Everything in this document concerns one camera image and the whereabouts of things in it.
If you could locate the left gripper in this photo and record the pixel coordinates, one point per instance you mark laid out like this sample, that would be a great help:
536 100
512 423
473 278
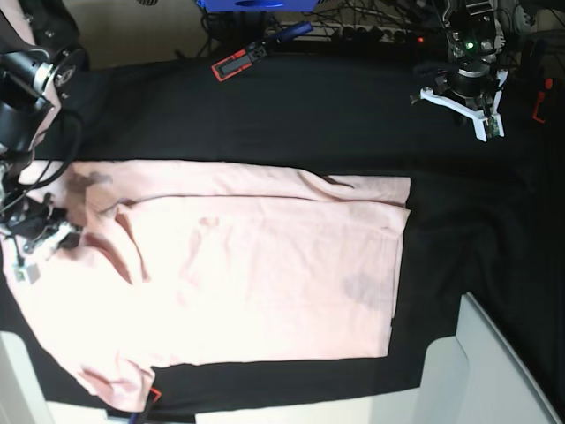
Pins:
473 92

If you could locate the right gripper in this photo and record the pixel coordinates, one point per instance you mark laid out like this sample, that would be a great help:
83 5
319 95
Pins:
33 230

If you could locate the pink T-shirt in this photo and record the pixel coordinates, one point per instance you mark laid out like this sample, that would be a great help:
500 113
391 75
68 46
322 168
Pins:
201 263

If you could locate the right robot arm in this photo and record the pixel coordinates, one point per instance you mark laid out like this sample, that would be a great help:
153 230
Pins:
33 81

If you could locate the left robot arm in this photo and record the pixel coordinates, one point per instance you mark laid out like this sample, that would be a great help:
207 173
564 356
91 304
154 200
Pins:
473 33

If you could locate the red black right clamp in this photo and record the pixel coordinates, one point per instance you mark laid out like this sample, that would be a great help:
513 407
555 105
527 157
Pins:
533 73

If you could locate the red black clamp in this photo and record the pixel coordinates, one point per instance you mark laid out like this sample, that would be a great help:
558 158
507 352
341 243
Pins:
257 51
533 73
142 417

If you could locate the black table cloth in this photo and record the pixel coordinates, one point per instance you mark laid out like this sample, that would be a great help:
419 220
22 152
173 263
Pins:
486 217

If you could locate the black power strip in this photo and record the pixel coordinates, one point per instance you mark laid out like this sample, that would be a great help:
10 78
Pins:
325 33

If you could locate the red black bottom clamp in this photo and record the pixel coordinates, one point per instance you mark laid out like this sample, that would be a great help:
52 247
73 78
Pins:
142 417

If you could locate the red black top clamp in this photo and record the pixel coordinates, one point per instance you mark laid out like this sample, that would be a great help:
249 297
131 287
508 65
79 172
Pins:
257 51

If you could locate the blue box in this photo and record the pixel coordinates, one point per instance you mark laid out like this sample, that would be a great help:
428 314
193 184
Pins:
258 5

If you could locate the white table frame left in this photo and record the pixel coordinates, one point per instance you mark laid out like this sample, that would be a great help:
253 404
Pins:
22 399

